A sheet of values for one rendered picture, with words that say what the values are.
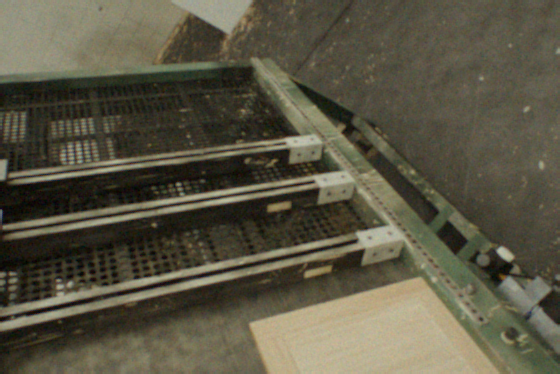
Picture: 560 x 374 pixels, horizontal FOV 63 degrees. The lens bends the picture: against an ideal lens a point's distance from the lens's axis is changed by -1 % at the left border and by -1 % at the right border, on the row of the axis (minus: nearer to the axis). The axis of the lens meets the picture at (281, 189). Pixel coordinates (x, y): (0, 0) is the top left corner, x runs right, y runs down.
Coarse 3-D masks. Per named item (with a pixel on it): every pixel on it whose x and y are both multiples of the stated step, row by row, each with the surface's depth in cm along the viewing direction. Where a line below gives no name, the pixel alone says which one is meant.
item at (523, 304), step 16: (480, 256) 124; (496, 256) 124; (512, 256) 124; (496, 272) 124; (512, 272) 129; (496, 288) 123; (512, 288) 120; (528, 288) 115; (544, 288) 112; (512, 304) 119; (528, 304) 116; (544, 304) 115; (528, 320) 115; (544, 320) 112; (544, 336) 111; (544, 352) 104
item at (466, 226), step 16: (320, 96) 255; (256, 112) 222; (336, 112) 266; (352, 112) 264; (256, 128) 218; (336, 128) 274; (352, 128) 273; (368, 128) 254; (384, 144) 242; (400, 160) 231; (416, 176) 221; (432, 192) 212; (464, 224) 196
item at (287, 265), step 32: (256, 256) 117; (288, 256) 120; (320, 256) 119; (352, 256) 124; (384, 256) 129; (96, 288) 104; (128, 288) 105; (160, 288) 106; (192, 288) 107; (224, 288) 112; (256, 288) 116; (0, 320) 96; (32, 320) 96; (64, 320) 98; (96, 320) 102; (128, 320) 105; (0, 352) 97
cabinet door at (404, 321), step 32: (384, 288) 120; (416, 288) 121; (288, 320) 109; (320, 320) 110; (352, 320) 111; (384, 320) 112; (416, 320) 113; (448, 320) 113; (288, 352) 102; (320, 352) 103; (352, 352) 104; (384, 352) 104; (416, 352) 105; (448, 352) 106; (480, 352) 107
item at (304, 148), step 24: (240, 144) 159; (264, 144) 161; (288, 144) 162; (312, 144) 164; (0, 168) 130; (48, 168) 138; (72, 168) 139; (96, 168) 141; (120, 168) 141; (144, 168) 144; (168, 168) 147; (192, 168) 150; (216, 168) 154; (240, 168) 158; (0, 192) 130; (24, 192) 133; (48, 192) 136; (72, 192) 139
